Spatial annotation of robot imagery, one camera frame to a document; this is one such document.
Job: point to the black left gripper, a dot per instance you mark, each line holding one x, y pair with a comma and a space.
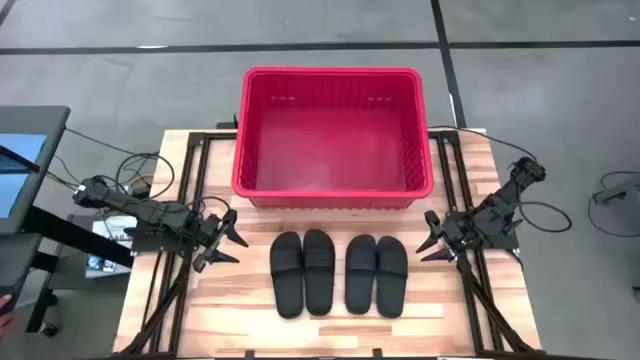
210, 234

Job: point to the red plastic bin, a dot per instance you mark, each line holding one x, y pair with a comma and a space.
330, 150

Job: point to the person's hand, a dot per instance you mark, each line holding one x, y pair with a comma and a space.
4, 310

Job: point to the white printed paper sheet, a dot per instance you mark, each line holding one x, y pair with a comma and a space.
112, 227

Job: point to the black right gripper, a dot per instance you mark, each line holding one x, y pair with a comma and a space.
457, 230

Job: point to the black rubber slide sandal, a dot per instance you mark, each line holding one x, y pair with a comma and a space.
319, 280
360, 280
391, 285
287, 280

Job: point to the grey monitor with blue screen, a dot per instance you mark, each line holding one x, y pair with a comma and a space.
45, 130

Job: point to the black power adapter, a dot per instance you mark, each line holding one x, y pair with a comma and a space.
140, 191

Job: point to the black aluminium table frame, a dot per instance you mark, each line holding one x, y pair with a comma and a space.
196, 165

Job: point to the black monitor stand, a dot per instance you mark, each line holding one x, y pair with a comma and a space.
75, 232

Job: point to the dark grey flat panel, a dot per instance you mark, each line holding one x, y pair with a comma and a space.
17, 265

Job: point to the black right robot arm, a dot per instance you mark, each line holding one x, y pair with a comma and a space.
500, 200

